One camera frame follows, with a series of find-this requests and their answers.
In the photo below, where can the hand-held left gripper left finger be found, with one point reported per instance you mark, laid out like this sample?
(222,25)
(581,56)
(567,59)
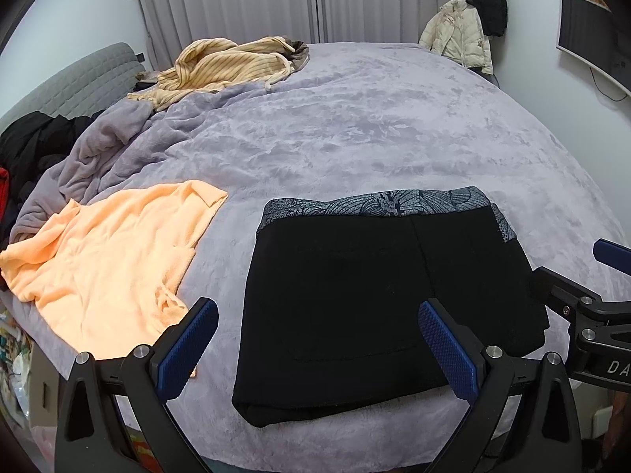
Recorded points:
(190,345)

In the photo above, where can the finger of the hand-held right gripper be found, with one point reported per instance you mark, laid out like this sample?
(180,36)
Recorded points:
(567,290)
(614,256)

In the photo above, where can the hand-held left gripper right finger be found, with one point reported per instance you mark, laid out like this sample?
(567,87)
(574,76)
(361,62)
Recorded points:
(446,347)

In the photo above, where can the black pants with patterned waistband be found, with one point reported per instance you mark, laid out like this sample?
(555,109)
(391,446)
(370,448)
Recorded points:
(374,295)

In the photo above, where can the peach fleece garment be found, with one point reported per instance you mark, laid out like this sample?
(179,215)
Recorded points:
(113,261)

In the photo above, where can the colourful plastic bags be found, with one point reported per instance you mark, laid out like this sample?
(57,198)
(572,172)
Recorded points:
(19,369)

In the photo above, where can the lavender plush blanket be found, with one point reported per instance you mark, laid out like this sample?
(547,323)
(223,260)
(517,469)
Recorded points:
(369,123)

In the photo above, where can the red cloth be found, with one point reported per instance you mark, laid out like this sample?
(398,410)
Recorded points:
(3,194)

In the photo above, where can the pile of black clothes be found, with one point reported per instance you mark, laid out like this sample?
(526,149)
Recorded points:
(34,152)

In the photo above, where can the cream puffer jacket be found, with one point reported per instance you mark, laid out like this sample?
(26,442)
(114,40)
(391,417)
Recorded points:
(458,34)

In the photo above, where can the yellow striped garment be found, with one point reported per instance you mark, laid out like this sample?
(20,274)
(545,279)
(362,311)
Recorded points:
(222,66)

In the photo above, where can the grey quilted headboard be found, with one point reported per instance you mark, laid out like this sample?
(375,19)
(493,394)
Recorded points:
(74,79)

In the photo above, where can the brown garment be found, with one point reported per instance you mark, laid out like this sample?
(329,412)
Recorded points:
(298,56)

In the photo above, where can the white curtains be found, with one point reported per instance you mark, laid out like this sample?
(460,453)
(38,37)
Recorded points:
(271,0)

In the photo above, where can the white framed wall monitor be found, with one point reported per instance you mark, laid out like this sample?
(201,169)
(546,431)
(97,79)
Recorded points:
(586,34)

